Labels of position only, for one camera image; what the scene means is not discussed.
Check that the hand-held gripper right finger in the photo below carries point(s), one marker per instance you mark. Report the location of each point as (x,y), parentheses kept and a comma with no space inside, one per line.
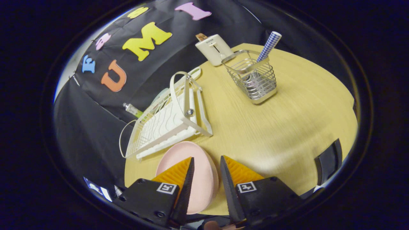
(228,191)

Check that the pale green plate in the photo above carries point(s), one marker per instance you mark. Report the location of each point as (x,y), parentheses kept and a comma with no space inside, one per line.
(159,95)

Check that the black chair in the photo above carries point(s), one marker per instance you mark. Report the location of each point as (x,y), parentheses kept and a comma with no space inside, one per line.
(329,163)

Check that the green dish soap bottle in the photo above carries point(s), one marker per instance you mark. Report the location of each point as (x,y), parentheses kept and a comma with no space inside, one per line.
(132,110)

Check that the brown toast slice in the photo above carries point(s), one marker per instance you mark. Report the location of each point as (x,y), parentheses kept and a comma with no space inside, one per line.
(201,37)

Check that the white divided sauce dish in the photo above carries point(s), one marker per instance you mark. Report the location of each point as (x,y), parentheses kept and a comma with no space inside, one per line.
(196,72)

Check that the computer screen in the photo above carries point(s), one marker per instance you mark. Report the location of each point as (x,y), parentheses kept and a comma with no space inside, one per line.
(96,188)

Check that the pink plate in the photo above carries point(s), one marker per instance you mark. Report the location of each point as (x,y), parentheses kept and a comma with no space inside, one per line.
(204,179)

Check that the white toaster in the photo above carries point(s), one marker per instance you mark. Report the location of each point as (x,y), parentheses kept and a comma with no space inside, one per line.
(214,48)

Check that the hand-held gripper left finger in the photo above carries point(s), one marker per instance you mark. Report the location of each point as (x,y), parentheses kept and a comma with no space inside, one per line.
(185,195)

